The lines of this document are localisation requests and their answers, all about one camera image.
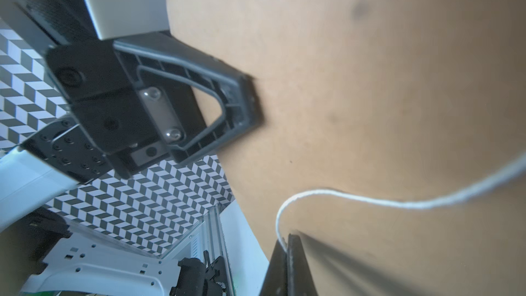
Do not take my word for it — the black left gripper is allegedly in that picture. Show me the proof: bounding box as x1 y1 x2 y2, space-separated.
21 32 262 184

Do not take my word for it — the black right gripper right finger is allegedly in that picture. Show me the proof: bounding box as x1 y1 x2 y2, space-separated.
287 234 319 296

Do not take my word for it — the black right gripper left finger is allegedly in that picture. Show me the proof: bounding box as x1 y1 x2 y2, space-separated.
260 241 288 296

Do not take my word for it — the brown kraft file bag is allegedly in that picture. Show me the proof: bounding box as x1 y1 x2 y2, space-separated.
167 0 525 295

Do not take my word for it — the white file bag string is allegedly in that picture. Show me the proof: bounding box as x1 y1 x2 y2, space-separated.
275 151 526 254

